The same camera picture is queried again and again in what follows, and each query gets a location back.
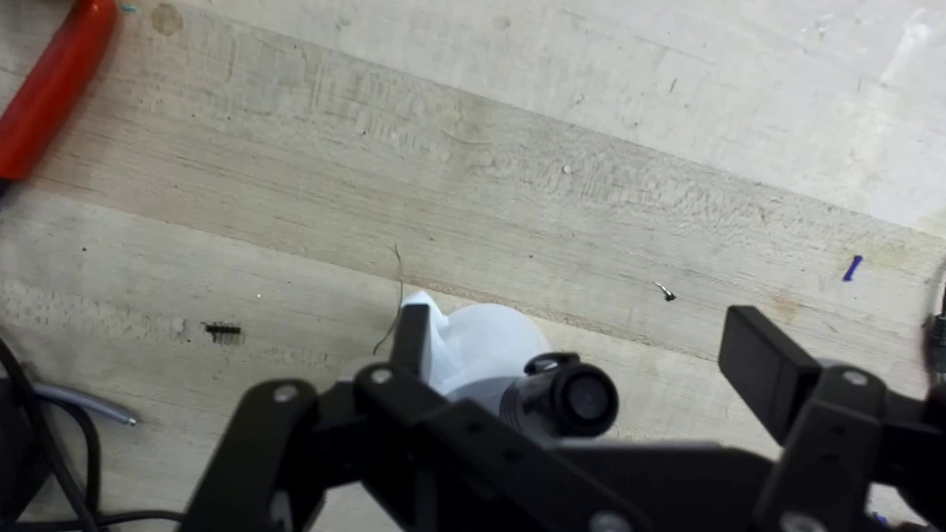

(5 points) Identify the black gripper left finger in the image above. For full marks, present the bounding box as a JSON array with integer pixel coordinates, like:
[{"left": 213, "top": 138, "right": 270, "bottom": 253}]
[{"left": 174, "top": 300, "right": 634, "bottom": 532}]

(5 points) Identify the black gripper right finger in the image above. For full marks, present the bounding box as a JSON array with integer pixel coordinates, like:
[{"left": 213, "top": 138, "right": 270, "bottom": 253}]
[{"left": 715, "top": 305, "right": 946, "bottom": 532}]

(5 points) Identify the small black screw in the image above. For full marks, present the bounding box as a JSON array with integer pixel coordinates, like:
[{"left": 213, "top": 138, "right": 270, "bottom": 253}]
[{"left": 202, "top": 322, "right": 247, "bottom": 346}]

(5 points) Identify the thin bare wire strand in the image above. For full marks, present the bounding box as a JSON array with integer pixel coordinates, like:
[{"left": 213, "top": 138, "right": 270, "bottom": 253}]
[{"left": 371, "top": 243, "right": 408, "bottom": 358}]

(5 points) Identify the red handled wire stripper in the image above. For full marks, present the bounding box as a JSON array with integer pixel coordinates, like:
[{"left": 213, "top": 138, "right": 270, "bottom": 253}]
[{"left": 0, "top": 0, "right": 122, "bottom": 185}]

